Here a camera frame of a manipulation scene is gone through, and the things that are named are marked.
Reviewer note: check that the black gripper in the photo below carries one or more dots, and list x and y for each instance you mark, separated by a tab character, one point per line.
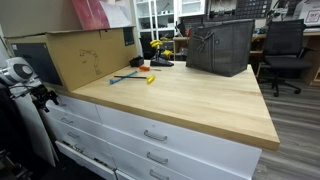
40	94

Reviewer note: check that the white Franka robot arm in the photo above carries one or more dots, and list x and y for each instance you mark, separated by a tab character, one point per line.
13	71

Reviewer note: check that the white board panel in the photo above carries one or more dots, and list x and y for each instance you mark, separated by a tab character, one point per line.
33	133

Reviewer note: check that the large cardboard box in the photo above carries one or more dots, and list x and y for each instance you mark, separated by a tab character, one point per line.
83	56

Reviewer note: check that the blue bar tool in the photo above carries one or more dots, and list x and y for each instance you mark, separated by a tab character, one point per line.
123	77

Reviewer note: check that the small black box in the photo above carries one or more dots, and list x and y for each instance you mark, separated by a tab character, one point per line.
136	62

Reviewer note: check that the white sheet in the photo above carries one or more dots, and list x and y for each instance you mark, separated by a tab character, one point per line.
116	15

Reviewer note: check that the black chair back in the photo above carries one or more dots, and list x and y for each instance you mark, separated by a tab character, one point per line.
146	46

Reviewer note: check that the white shelf unit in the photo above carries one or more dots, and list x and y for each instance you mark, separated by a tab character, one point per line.
154	16

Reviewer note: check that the small wooden table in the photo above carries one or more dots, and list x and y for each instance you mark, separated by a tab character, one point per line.
180	39

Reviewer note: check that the dark grey tote bag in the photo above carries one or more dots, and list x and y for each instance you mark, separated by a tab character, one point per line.
223	50

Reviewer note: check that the black pegboard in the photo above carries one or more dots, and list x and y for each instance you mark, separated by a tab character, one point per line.
253	8

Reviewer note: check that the black office chair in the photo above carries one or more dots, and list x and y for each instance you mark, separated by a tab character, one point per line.
283	40

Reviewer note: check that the wooden desk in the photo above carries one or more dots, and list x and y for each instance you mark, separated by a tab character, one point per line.
311	32

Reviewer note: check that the white printer box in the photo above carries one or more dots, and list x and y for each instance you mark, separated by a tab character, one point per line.
310	15

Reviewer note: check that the light grey wrist camera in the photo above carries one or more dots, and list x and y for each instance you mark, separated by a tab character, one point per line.
28	85

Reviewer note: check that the black equipment frame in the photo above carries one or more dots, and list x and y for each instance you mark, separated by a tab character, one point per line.
10	150

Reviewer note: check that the white wall cabinet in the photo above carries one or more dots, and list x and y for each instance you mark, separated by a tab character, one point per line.
191	7

